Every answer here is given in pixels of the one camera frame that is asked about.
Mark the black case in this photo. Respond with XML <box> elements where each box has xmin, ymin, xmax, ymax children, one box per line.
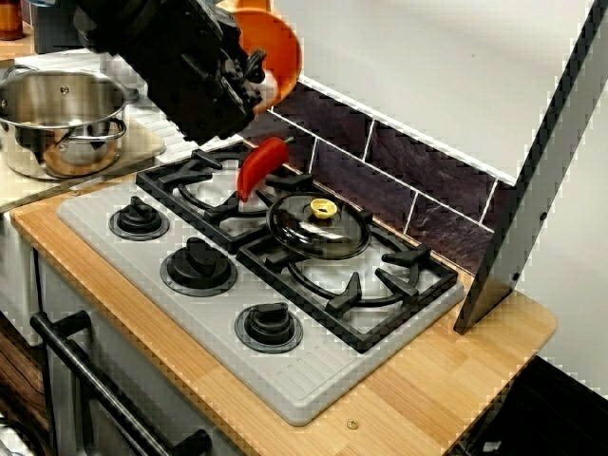
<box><xmin>441</xmin><ymin>355</ymin><xmax>608</xmax><ymax>456</ymax></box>

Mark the glass lid with yellow knob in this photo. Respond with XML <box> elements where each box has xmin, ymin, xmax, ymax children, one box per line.
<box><xmin>265</xmin><ymin>191</ymin><xmax>372</xmax><ymax>261</ymax></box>

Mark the dark grey box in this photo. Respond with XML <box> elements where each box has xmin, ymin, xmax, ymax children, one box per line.
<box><xmin>31</xmin><ymin>0</ymin><xmax>85</xmax><ymax>54</ymax></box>

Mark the stainless steel pot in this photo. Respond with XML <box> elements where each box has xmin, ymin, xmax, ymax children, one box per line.
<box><xmin>0</xmin><ymin>66</ymin><xmax>130</xmax><ymax>181</ymax></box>

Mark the dark tile backsplash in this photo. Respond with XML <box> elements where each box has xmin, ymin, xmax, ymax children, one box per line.
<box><xmin>241</xmin><ymin>78</ymin><xmax>517</xmax><ymax>286</ymax></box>

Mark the orange plastic toy pot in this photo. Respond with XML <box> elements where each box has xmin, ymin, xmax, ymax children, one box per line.
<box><xmin>226</xmin><ymin>5</ymin><xmax>303</xmax><ymax>116</ymax></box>

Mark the black oven door handle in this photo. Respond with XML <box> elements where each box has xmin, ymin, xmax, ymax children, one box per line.
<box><xmin>28</xmin><ymin>309</ymin><xmax>214</xmax><ymax>456</ymax></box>

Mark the wooden side table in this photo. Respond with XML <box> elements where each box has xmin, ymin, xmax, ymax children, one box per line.
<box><xmin>0</xmin><ymin>23</ymin><xmax>38</xmax><ymax>63</ymax></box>

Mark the white toy kitchen cabinet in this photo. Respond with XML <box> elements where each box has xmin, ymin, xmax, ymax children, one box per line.
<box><xmin>0</xmin><ymin>208</ymin><xmax>248</xmax><ymax>456</ymax></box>

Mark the salmon sushi toy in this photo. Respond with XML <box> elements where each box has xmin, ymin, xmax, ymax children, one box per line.
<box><xmin>256</xmin><ymin>70</ymin><xmax>282</xmax><ymax>105</ymax></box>

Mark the grey toy stove plate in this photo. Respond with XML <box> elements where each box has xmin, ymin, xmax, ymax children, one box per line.
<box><xmin>56</xmin><ymin>142</ymin><xmax>466</xmax><ymax>428</ymax></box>

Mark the black stove knob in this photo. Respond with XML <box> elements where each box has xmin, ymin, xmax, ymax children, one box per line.
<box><xmin>107</xmin><ymin>195</ymin><xmax>171</xmax><ymax>242</ymax></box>
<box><xmin>234</xmin><ymin>301</ymin><xmax>304</xmax><ymax>354</ymax></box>
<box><xmin>159</xmin><ymin>236</ymin><xmax>238</xmax><ymax>298</ymax></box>

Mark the dark grey panel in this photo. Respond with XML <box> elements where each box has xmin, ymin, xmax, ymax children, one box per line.
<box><xmin>453</xmin><ymin>0</ymin><xmax>608</xmax><ymax>336</ymax></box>

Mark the black stove grate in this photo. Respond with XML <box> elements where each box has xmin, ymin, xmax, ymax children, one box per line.
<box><xmin>236</xmin><ymin>208</ymin><xmax>460</xmax><ymax>355</ymax></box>
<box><xmin>135</xmin><ymin>142</ymin><xmax>317</xmax><ymax>256</ymax></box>

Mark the amber glass jar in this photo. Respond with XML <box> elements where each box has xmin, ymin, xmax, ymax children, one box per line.
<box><xmin>0</xmin><ymin>0</ymin><xmax>25</xmax><ymax>42</ymax></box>

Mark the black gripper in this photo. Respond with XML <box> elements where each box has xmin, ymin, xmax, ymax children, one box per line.
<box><xmin>165</xmin><ymin>21</ymin><xmax>266</xmax><ymax>143</ymax></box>

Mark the red toy chili pepper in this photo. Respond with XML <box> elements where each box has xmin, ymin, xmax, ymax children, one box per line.
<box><xmin>236</xmin><ymin>136</ymin><xmax>295</xmax><ymax>203</ymax></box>

